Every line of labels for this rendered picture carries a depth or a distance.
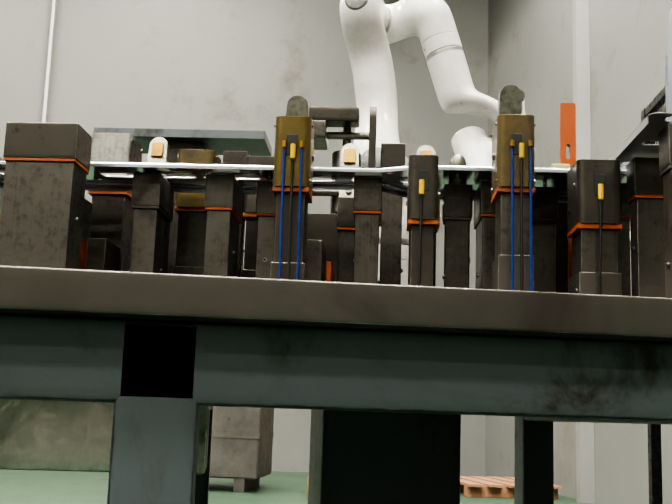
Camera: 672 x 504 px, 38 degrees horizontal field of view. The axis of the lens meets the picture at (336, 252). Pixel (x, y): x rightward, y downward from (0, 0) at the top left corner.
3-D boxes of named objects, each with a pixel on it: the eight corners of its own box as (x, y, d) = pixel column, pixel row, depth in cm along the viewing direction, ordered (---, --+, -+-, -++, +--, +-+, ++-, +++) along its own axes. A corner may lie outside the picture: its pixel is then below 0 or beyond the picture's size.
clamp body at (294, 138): (260, 332, 146) (271, 110, 152) (269, 338, 158) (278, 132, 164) (304, 333, 146) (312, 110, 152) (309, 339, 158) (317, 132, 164)
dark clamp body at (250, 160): (234, 348, 187) (244, 155, 193) (242, 353, 198) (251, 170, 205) (272, 350, 186) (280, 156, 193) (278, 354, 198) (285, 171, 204)
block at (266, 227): (249, 340, 169) (257, 179, 174) (254, 343, 176) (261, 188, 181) (272, 341, 169) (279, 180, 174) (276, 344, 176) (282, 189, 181)
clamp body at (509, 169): (496, 337, 142) (497, 108, 148) (487, 343, 153) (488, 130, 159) (541, 338, 142) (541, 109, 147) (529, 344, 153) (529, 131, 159)
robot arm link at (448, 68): (490, 47, 232) (527, 165, 227) (426, 65, 234) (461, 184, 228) (492, 33, 224) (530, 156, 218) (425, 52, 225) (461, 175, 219)
